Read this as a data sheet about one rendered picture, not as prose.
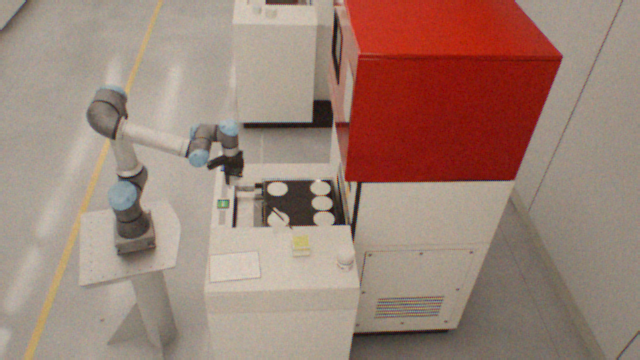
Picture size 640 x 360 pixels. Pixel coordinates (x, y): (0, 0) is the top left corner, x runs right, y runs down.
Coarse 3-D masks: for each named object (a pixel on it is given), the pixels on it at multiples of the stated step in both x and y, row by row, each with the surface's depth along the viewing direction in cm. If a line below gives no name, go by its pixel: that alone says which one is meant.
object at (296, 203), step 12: (276, 180) 266; (288, 180) 266; (300, 180) 267; (312, 180) 267; (324, 180) 268; (288, 192) 260; (300, 192) 260; (312, 192) 260; (276, 204) 253; (288, 204) 253; (300, 204) 254; (288, 216) 247; (300, 216) 248; (312, 216) 248; (336, 216) 249
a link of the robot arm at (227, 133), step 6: (222, 120) 215; (228, 120) 216; (234, 120) 216; (222, 126) 213; (228, 126) 212; (234, 126) 213; (222, 132) 214; (228, 132) 213; (234, 132) 215; (222, 138) 215; (228, 138) 215; (234, 138) 216; (222, 144) 219; (228, 144) 217; (234, 144) 218
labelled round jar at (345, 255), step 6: (342, 246) 214; (348, 246) 214; (342, 252) 211; (348, 252) 211; (354, 252) 212; (342, 258) 210; (348, 258) 209; (336, 264) 216; (342, 264) 212; (348, 264) 212; (342, 270) 215; (348, 270) 215
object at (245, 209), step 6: (240, 204) 254; (246, 204) 254; (252, 204) 255; (240, 210) 251; (246, 210) 251; (252, 210) 251; (240, 216) 248; (246, 216) 248; (252, 216) 248; (240, 222) 245; (246, 222) 245; (252, 222) 245
